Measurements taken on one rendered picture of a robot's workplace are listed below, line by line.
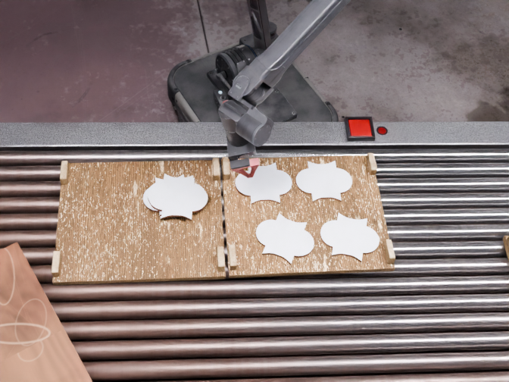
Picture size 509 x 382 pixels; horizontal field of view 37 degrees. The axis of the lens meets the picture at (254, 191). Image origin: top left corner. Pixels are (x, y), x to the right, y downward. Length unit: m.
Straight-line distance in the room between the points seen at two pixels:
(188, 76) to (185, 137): 1.08
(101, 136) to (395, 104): 1.73
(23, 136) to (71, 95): 1.32
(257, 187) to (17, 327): 0.69
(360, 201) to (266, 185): 0.25
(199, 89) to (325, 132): 1.07
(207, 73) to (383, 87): 0.87
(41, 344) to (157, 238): 0.41
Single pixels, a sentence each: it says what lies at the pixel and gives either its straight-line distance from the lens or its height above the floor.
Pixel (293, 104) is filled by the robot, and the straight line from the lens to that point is 3.09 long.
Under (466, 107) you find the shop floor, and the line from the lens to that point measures 3.59.
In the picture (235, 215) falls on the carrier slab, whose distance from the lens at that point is 1.93.
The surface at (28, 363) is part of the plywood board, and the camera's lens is 1.68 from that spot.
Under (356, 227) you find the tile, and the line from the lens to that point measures 1.94.
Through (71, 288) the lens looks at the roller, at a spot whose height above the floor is 0.92.
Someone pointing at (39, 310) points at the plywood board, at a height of 1.04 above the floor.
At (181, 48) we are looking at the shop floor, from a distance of 3.62.
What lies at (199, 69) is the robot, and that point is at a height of 0.24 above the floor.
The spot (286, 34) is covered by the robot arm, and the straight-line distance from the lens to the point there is 1.73.
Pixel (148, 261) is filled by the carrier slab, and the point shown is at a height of 0.94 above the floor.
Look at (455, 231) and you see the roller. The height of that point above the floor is 0.92.
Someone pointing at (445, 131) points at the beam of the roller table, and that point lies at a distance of 2.23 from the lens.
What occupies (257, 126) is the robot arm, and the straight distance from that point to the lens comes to 1.68.
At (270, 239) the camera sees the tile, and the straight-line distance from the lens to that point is 1.89.
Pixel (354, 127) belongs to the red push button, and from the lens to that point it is 2.15.
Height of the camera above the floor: 2.56
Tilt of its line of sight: 56 degrees down
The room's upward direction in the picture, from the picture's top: 6 degrees clockwise
